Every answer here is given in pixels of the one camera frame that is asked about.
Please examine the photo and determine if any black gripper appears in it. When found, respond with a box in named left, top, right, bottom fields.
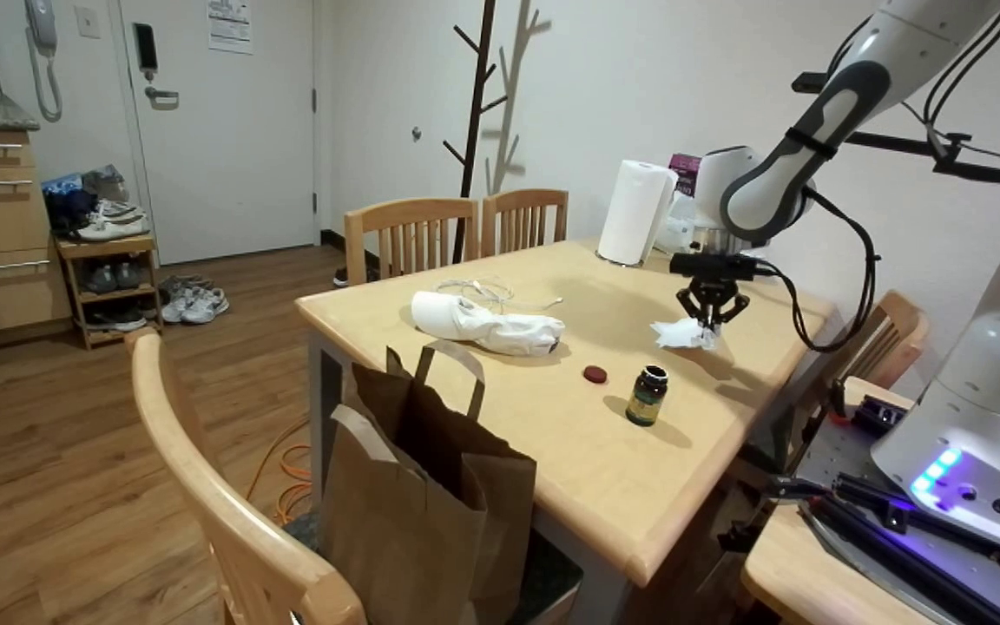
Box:
left=678, top=274, right=753, bottom=333

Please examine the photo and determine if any white paper towel roll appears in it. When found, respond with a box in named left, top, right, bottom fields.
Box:
left=593, top=157, right=682, bottom=269

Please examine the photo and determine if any dark bottle with label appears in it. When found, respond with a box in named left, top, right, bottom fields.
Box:
left=623, top=361, right=672, bottom=430

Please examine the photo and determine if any wooden chair beside robot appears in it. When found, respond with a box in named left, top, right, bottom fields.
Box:
left=753, top=289, right=931, bottom=466

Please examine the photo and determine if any black orange bar clamp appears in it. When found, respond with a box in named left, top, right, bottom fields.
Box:
left=831, top=381, right=910, bottom=439
left=741, top=472, right=875, bottom=556

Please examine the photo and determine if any wooden slatted chair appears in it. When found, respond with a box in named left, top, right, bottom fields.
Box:
left=480, top=185, right=573, bottom=259
left=340, top=195, right=484, bottom=289

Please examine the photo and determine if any white cloth bundle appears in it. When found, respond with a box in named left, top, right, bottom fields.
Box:
left=405, top=289, right=571, bottom=357

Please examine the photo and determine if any dark robot mounting plate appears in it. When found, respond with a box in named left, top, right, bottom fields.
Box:
left=804, top=466, right=1000, bottom=625

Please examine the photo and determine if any dark branch coat rack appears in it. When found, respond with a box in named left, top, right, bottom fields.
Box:
left=440, top=0, right=515, bottom=266

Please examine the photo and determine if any brown paper bag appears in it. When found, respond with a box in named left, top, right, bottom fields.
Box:
left=323, top=340, right=543, bottom=625

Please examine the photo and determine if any white door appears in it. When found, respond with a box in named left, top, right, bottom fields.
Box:
left=115, top=0, right=318, bottom=266

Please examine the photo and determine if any white sneaker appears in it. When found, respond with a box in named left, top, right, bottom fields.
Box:
left=177, top=289, right=231, bottom=329
left=156, top=274, right=216, bottom=310

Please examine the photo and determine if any light wooden chair curved back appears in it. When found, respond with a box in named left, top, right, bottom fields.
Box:
left=130, top=327, right=373, bottom=625

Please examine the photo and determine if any white paper notice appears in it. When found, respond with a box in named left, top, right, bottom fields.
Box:
left=200, top=0, right=258, bottom=55

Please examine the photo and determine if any dark shoes pair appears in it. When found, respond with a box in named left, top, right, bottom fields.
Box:
left=80, top=256, right=150, bottom=295

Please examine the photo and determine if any wooden shoe rack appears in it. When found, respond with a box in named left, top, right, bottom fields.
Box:
left=54, top=229, right=162, bottom=349

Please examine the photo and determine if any white sneakers pair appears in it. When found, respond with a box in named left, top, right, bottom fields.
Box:
left=73, top=199, right=154, bottom=241

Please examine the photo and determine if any dark blue bag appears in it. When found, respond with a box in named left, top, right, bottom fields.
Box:
left=41, top=171, right=103, bottom=239

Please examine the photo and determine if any wooden kitchen cabinet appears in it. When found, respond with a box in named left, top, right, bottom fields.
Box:
left=0, top=106, right=75, bottom=349

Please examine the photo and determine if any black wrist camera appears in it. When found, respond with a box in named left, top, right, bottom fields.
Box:
left=668, top=249, right=762, bottom=281

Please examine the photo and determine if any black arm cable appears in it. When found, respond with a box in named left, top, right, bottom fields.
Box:
left=751, top=185, right=882, bottom=357

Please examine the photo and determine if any black camera mount rod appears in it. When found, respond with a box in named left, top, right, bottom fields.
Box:
left=793, top=67, right=1000, bottom=195

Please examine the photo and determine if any black door lock and handle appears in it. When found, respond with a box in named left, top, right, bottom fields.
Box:
left=131, top=16, right=183, bottom=114

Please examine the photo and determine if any white wall phone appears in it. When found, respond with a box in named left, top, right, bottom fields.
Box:
left=20, top=0, right=66, bottom=123

